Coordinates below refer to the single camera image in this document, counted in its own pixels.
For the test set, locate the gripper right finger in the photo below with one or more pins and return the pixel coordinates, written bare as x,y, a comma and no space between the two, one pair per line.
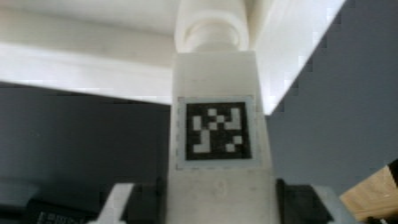
310,205

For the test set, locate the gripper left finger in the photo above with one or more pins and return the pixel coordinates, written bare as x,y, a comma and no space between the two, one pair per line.
129,207

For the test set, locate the white leg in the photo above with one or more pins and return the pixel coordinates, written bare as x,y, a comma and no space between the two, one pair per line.
222,183

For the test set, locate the white square table top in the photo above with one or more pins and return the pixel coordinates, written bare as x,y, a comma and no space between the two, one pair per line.
94,45

